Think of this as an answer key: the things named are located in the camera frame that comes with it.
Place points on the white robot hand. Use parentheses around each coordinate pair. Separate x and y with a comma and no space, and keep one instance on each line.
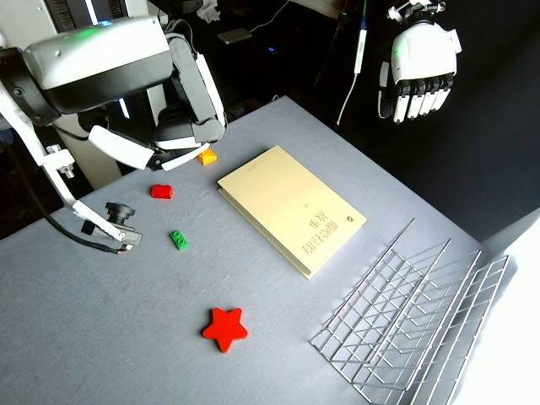
(422,50)
(105,55)

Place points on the cream paperback book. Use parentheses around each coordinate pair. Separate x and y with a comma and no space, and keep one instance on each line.
(291,206)

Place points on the white crumpled paper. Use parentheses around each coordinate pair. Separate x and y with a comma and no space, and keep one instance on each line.
(209,10)

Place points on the grey power bank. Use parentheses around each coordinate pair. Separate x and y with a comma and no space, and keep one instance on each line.
(234,36)

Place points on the orange toy brick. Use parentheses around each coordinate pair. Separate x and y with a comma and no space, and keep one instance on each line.
(208,158)

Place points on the red toy brick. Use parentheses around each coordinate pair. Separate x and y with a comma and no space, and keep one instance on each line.
(161,192)

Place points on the green toy brick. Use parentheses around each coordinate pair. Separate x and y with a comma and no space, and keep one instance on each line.
(179,240)

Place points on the red star block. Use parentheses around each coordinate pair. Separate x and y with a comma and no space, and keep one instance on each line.
(224,329)

